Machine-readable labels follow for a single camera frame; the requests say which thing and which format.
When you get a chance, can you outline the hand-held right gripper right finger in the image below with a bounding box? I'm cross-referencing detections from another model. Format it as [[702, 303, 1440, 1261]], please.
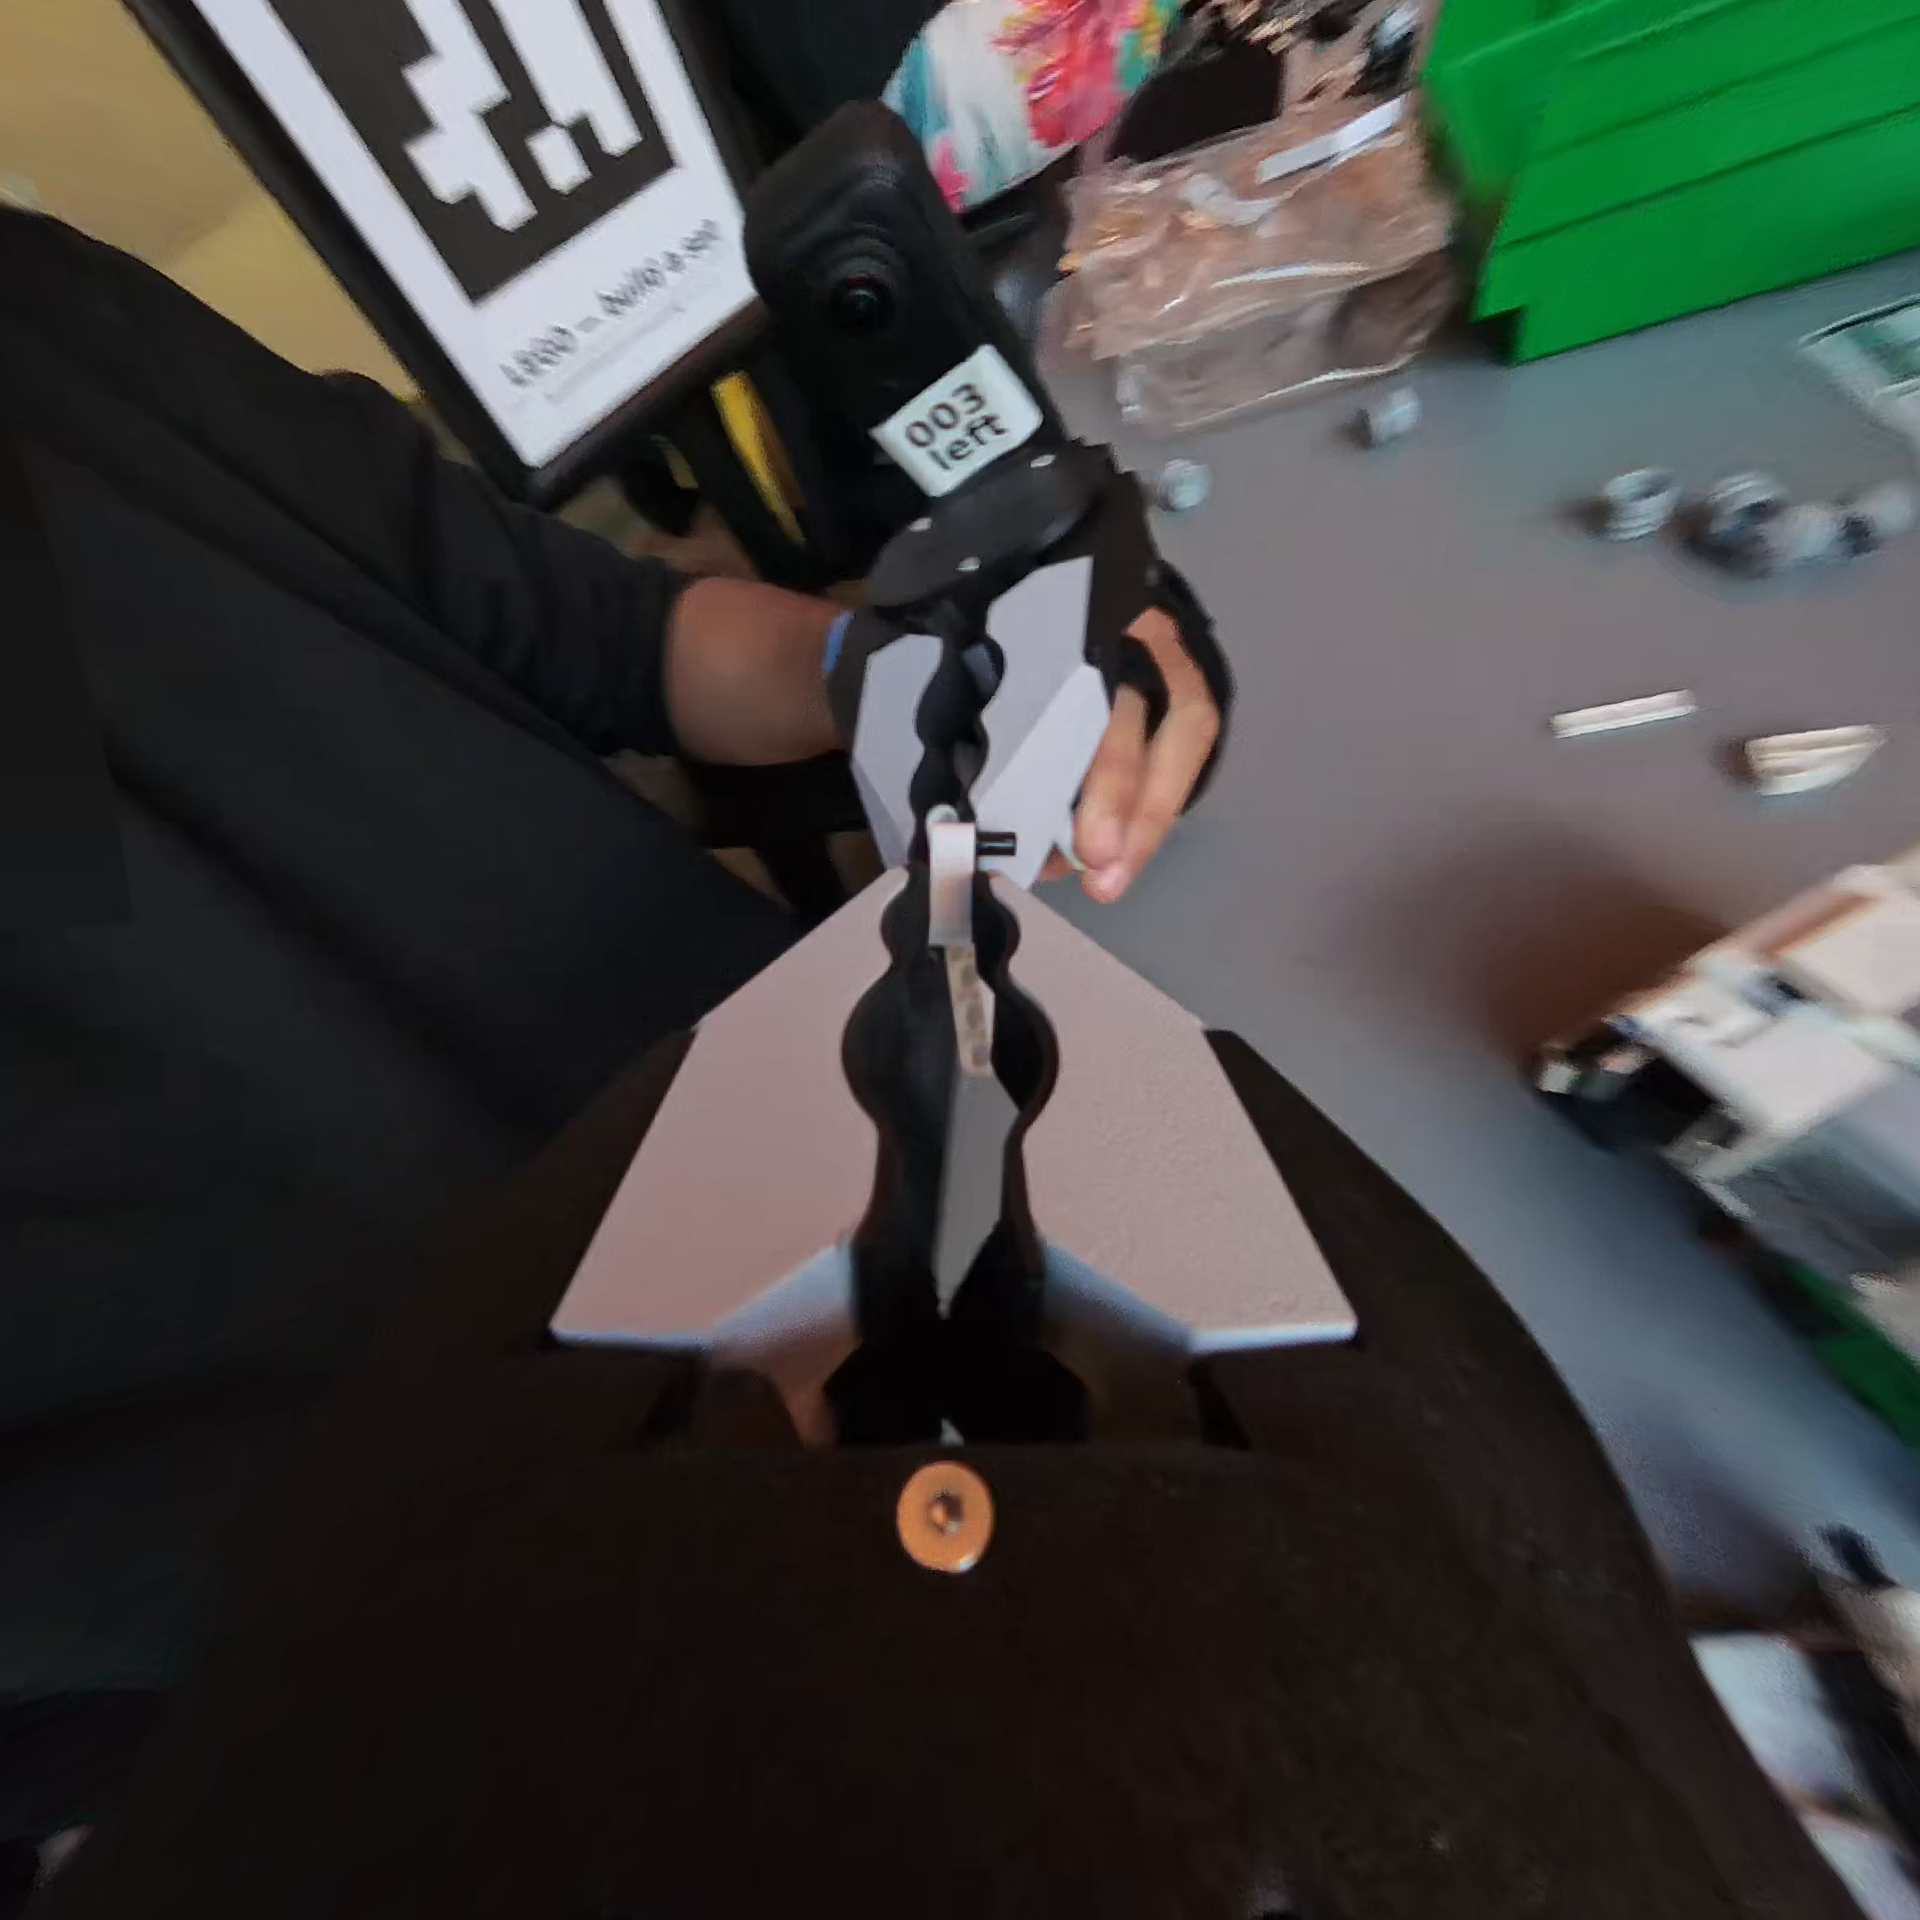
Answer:
[[959, 878, 1360, 1356]]

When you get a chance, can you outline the white triangular lego piece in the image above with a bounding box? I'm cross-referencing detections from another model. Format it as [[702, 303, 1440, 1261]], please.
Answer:
[[1724, 724, 1891, 795]]

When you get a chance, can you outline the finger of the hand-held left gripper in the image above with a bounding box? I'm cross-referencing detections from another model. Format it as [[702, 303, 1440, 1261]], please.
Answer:
[[842, 634, 962, 870], [966, 559, 1123, 891]]

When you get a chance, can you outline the yellow strap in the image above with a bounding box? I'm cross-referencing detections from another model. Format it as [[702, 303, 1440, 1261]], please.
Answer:
[[707, 373, 814, 547]]

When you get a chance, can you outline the partly built lego truck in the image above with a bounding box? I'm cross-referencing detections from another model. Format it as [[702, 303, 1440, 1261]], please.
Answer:
[[1532, 845, 1920, 1442]]

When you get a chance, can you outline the green sticker sheet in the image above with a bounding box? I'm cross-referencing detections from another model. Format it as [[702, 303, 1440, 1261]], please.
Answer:
[[1800, 301, 1920, 420]]

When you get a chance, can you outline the green plastic bin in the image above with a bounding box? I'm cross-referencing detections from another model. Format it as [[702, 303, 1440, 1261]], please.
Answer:
[[1416, 0, 1920, 366]]

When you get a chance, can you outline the framed marker sign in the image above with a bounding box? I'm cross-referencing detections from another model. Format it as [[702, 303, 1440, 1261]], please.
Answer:
[[126, 0, 768, 501]]

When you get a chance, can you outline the white lego panel subassembly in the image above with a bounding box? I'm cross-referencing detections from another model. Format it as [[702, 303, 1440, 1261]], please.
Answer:
[[1688, 1521, 1920, 1920]]

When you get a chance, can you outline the thin white lego beam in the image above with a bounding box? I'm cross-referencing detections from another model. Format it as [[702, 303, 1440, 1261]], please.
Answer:
[[1547, 689, 1702, 741]]

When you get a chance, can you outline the white lego beam assembly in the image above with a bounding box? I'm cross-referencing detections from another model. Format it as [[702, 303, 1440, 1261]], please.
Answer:
[[918, 806, 1024, 1078]]

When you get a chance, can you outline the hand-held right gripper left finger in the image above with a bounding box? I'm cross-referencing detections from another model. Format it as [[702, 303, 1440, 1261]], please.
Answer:
[[548, 869, 966, 1446]]

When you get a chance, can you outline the person's left hand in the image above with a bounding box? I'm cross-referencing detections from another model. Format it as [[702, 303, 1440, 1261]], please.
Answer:
[[1049, 630, 1225, 904]]

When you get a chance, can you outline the crumpled clear plastic bag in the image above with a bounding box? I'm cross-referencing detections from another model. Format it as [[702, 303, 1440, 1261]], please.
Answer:
[[1039, 92, 1456, 437]]

